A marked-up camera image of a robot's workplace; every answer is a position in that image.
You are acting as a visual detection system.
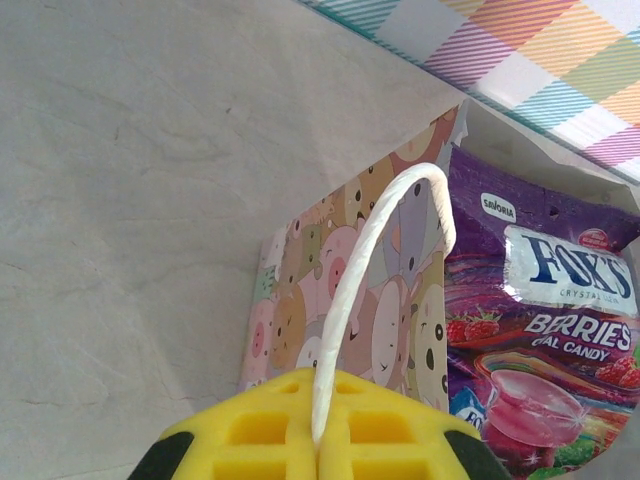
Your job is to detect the large purple berries candy bag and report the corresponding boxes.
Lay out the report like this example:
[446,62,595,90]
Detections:
[442,144,640,480]

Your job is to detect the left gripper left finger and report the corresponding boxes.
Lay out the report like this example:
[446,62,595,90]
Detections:
[127,367,321,480]

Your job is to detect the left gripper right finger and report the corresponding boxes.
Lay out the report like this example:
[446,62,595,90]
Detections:
[317,369,514,480]

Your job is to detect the animal print paper bag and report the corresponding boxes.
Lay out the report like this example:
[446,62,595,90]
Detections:
[237,97,640,446]

